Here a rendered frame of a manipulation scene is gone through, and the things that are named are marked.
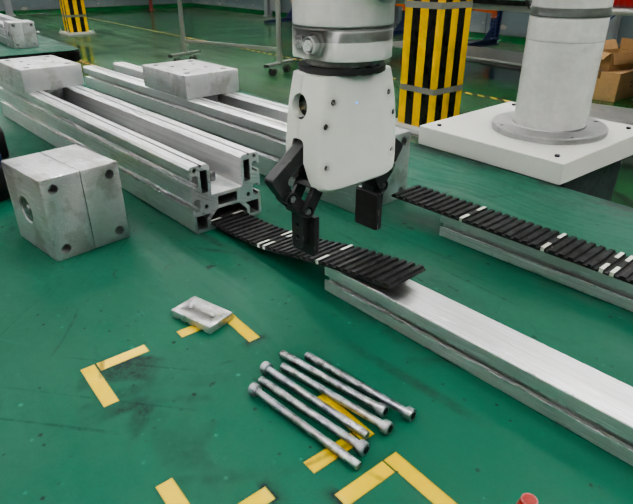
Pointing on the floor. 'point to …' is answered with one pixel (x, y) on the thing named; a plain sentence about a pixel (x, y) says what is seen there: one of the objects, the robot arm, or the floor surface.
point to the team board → (236, 44)
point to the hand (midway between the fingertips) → (338, 226)
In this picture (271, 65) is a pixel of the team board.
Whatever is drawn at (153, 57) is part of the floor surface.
